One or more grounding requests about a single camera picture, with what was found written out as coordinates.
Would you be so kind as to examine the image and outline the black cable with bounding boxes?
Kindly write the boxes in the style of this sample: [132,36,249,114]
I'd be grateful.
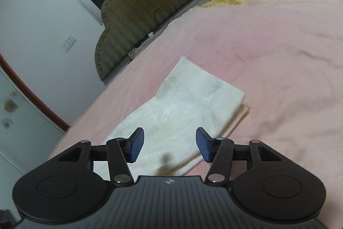
[155,6,176,29]

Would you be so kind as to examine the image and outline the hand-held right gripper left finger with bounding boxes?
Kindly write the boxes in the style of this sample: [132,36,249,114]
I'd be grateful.
[55,127,145,187]

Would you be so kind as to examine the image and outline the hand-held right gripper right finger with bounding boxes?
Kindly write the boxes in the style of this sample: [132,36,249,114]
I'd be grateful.
[195,126,285,187]

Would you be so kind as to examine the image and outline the pink floral blanket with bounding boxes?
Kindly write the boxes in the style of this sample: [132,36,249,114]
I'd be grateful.
[47,0,343,229]

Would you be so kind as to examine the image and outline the brown wooden frame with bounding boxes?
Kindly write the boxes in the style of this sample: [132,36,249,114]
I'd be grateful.
[0,53,71,134]

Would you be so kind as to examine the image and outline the olive quilted headboard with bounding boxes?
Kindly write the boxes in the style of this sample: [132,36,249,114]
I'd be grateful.
[94,0,238,82]

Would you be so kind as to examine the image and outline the white wardrobe door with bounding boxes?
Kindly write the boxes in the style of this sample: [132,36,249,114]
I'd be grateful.
[0,65,55,174]

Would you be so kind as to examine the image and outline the white quilt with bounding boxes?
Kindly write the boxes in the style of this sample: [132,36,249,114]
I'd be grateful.
[94,56,250,182]

